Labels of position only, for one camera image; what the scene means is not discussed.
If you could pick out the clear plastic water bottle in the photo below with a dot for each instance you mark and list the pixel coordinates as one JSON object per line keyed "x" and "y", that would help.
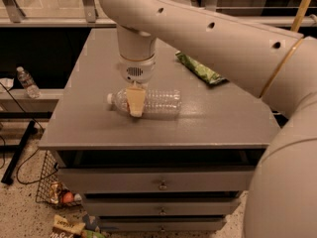
{"x": 156, "y": 102}

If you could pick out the snack bag on floor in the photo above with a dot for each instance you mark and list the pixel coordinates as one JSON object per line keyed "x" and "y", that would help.
{"x": 62, "y": 228}

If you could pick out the black wire basket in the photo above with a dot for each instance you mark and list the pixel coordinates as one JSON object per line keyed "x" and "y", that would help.
{"x": 50, "y": 190}

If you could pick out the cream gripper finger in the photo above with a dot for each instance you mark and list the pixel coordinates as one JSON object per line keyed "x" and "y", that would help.
{"x": 136, "y": 96}

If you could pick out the black metal stand leg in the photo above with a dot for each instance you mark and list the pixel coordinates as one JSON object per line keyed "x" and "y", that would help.
{"x": 18, "y": 149}

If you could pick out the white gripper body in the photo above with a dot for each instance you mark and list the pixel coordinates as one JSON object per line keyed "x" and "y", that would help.
{"x": 138, "y": 70}

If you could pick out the green chip bag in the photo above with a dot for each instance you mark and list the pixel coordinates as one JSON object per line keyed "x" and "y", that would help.
{"x": 203, "y": 72}

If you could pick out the grey drawer cabinet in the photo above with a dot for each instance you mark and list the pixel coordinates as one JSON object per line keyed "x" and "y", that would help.
{"x": 159, "y": 173}

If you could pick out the water bottle on ledge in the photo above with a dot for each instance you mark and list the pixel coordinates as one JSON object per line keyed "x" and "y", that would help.
{"x": 28, "y": 83}

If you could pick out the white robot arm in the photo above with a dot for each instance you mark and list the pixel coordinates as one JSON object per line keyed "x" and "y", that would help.
{"x": 277, "y": 66}

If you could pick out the orange ball in basket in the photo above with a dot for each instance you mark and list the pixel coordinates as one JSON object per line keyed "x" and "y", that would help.
{"x": 68, "y": 197}

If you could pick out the yellow wooden ladder frame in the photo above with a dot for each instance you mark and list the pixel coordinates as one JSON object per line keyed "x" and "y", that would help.
{"x": 300, "y": 14}

